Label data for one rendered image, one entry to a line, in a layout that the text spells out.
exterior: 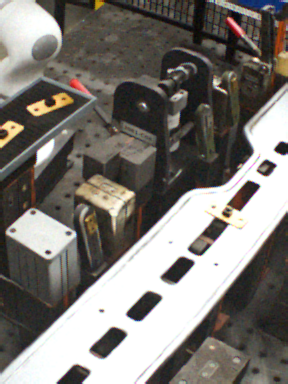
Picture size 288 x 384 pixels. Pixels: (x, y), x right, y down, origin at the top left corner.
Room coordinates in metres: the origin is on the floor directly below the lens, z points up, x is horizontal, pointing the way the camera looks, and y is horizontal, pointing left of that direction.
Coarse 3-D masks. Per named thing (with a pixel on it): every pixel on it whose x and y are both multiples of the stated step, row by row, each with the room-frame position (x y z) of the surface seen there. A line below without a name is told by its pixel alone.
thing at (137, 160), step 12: (120, 144) 1.09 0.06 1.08; (132, 144) 1.09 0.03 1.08; (144, 144) 1.10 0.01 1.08; (120, 156) 1.06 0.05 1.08; (132, 156) 1.06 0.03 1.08; (144, 156) 1.06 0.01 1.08; (120, 168) 1.06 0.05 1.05; (132, 168) 1.04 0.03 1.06; (144, 168) 1.06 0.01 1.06; (120, 180) 1.05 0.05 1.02; (132, 180) 1.04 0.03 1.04; (144, 180) 1.06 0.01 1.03; (144, 192) 1.06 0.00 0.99; (144, 204) 1.08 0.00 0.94; (144, 216) 1.09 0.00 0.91
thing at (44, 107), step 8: (56, 96) 1.11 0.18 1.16; (64, 96) 1.11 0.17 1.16; (32, 104) 1.08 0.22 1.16; (40, 104) 1.08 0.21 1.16; (48, 104) 1.07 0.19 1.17; (56, 104) 1.08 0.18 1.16; (64, 104) 1.08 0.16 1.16; (32, 112) 1.05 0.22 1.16; (40, 112) 1.05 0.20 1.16; (48, 112) 1.06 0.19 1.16
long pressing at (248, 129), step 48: (192, 192) 1.06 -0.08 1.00; (144, 240) 0.93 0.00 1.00; (192, 240) 0.94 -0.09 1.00; (240, 240) 0.95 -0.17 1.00; (96, 288) 0.80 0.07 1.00; (144, 288) 0.82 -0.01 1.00; (192, 288) 0.83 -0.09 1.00; (48, 336) 0.68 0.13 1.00; (96, 336) 0.70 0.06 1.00; (144, 336) 0.71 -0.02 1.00
